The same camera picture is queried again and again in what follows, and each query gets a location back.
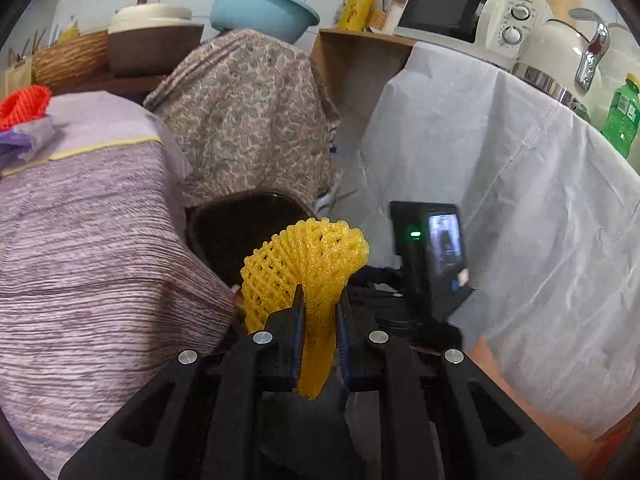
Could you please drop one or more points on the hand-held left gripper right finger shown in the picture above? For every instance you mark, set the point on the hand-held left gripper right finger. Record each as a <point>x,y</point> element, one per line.
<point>352,355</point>

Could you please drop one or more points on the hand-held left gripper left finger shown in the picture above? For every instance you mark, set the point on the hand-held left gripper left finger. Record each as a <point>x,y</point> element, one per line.
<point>287,355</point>

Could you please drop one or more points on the yellow foam net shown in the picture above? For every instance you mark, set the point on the yellow foam net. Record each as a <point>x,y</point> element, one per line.
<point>310,270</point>

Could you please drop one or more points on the dark brown trash bin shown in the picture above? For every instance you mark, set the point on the dark brown trash bin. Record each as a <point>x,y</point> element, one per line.
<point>235,230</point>

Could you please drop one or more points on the lilac plastic bag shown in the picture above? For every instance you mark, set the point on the lilac plastic bag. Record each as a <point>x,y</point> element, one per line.
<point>22,140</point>

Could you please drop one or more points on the orange foam net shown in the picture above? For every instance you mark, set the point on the orange foam net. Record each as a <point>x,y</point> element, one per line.
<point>25,105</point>

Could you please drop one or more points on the white cloth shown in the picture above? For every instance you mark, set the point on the white cloth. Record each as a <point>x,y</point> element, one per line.
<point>525,185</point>

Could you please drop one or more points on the wooden cabinet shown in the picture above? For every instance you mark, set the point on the wooden cabinet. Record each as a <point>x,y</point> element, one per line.
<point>350,70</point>

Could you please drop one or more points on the floral cloth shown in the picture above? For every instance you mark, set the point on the floral cloth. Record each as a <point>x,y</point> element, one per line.
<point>245,115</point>

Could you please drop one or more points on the white electric kettle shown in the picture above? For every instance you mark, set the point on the white electric kettle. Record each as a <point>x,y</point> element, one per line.
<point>550,55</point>

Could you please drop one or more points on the green soda bottle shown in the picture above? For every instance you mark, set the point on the green soda bottle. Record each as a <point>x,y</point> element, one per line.
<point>624,115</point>

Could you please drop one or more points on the glass jar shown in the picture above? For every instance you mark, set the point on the glass jar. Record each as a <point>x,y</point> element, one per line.
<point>387,10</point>

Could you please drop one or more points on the white microwave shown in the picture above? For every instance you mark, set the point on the white microwave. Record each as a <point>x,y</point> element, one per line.
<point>450,10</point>

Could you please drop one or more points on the light blue basin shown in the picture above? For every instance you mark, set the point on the light blue basin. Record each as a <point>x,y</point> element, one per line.
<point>260,10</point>

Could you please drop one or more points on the wooden counter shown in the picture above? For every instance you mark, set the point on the wooden counter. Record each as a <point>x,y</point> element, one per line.
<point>100,82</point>

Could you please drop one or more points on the brown and cream rice cooker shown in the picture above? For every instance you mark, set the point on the brown and cream rice cooker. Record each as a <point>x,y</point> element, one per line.
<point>150,42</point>

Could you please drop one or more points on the wicker basket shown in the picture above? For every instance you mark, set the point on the wicker basket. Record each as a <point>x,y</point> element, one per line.
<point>72,60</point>

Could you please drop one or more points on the bronze faucet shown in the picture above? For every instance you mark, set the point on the bronze faucet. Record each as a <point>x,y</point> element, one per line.
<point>139,0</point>

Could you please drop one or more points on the yellow soap bottle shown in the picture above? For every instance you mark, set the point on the yellow soap bottle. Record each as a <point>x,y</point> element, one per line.
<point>69,32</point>

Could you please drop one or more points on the beige chopstick holder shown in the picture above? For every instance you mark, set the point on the beige chopstick holder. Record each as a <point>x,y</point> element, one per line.
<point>20,70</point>

